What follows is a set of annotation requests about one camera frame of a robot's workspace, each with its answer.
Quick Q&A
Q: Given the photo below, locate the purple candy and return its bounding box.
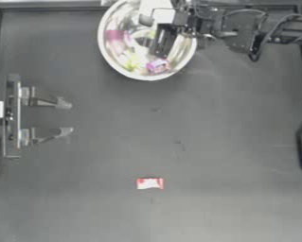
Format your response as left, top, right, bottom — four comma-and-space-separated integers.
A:
146, 58, 173, 76

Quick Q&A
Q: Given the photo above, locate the black table frame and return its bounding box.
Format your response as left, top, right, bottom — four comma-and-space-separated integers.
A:
0, 0, 302, 83

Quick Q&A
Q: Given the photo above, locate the red candy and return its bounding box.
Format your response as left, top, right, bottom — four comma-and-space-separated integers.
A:
135, 177, 165, 191

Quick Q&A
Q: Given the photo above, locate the steel bowl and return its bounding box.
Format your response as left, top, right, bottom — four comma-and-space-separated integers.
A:
97, 0, 200, 82

